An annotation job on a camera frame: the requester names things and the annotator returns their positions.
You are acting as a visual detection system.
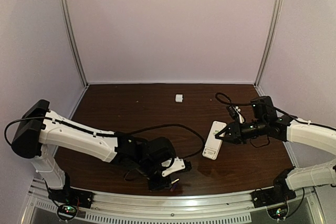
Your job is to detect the right aluminium frame post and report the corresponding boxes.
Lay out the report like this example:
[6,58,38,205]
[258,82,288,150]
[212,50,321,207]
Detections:
[254,0,284,89]

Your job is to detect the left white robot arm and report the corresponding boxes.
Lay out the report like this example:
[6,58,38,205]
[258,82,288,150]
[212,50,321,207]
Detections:
[4,100,185,191]

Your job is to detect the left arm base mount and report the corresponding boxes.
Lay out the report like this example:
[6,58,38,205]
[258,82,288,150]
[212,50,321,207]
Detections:
[45,173,94,223]

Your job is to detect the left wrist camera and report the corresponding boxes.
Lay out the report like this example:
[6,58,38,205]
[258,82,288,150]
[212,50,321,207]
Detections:
[161,157,192,177]

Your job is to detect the black camera cable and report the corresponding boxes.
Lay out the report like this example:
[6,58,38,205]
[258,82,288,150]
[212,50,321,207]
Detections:
[4,119,206,162]
[215,92,336,130]

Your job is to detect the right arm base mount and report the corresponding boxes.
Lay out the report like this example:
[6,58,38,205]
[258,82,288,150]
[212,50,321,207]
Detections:
[250,168,296,221]

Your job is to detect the right black camera cable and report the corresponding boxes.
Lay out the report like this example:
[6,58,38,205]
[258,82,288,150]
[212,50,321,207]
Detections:
[215,92,336,130]

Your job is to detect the front aluminium rail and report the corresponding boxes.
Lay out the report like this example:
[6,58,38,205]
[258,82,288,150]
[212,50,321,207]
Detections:
[26,176,323,223]

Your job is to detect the aluminium frame post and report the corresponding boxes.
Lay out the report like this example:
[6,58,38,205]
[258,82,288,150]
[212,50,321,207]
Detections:
[60,0,89,88]
[254,0,284,89]

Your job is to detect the left black camera cable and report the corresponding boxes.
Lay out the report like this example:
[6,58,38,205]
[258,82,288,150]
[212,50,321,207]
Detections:
[4,119,206,162]

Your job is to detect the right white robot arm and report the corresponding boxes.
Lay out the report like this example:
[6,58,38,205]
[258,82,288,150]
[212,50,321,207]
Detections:
[215,96,335,192]

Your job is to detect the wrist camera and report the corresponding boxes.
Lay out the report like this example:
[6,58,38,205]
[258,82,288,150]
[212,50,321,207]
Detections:
[226,105,246,124]
[161,157,192,177]

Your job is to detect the left aluminium frame post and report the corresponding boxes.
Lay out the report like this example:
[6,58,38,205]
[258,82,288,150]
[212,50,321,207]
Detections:
[60,0,89,88]

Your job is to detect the white battery cover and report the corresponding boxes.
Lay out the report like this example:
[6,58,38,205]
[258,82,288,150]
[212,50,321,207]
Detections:
[175,94,184,103]

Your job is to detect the white remote control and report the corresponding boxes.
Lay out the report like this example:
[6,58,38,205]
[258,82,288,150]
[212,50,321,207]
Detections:
[202,121,227,160]

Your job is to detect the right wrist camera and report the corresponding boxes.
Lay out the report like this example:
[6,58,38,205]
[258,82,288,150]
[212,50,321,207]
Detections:
[226,105,246,124]

